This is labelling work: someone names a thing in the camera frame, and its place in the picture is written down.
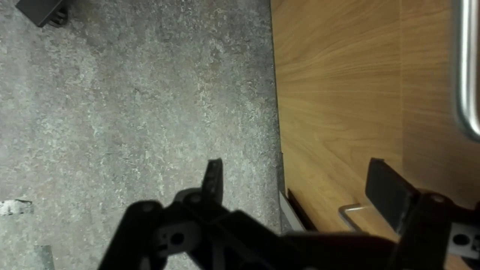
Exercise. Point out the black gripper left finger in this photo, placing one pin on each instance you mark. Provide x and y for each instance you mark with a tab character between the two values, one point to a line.
197	225

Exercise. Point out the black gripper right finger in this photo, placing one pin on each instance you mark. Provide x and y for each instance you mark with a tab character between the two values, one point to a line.
430	225

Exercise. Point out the white drawer with wooden front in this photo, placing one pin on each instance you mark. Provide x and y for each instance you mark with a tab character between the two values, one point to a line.
370	78

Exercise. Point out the lower wooden cabinet front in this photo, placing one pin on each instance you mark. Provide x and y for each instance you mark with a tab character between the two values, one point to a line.
335	211

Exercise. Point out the black furniture caster wheel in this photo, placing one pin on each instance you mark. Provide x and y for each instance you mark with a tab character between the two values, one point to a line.
44	12

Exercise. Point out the small silver lower handle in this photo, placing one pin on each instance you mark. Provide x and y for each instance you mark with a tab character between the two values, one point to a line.
346	214

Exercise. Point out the silver metal drawer handle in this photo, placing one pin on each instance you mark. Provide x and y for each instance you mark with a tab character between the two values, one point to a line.
467	66

